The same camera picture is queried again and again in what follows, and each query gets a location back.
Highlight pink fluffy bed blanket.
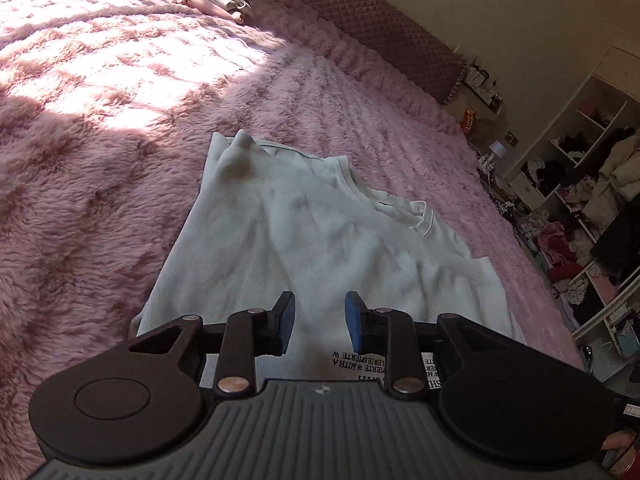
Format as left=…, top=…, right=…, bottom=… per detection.
left=1, top=0, right=579, bottom=479

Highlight purple quilted headboard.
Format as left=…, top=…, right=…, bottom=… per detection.
left=297, top=0, right=466, bottom=105

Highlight white table lamp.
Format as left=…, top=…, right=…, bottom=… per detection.
left=482, top=141, right=508, bottom=171

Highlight white printed sweatshirt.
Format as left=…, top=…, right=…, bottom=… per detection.
left=137, top=132, right=523, bottom=380

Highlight red snack bag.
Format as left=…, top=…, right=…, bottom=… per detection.
left=460, top=108, right=477, bottom=136

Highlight white open wardrobe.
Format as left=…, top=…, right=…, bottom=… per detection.
left=511, top=47, right=639, bottom=359

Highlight small pink white clothes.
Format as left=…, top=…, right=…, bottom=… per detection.
left=182, top=0, right=255, bottom=25

